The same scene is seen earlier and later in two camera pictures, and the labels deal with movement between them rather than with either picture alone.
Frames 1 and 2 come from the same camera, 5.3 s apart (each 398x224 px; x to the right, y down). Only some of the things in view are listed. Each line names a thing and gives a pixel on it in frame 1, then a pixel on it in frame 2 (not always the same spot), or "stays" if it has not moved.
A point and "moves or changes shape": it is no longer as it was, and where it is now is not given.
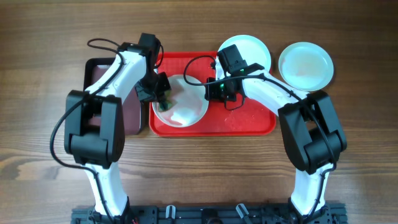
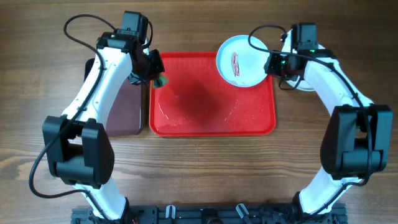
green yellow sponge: x=165 y=105 moves or changes shape
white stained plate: x=191 y=104 -> x=298 y=82
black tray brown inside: x=94 y=68 stays
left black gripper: x=147 y=96 -> x=138 y=78
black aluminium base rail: x=252 y=214 stays
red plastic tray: x=252 y=120 stays
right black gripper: x=214 y=94 -> x=274 y=68
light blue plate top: x=250 y=49 stays
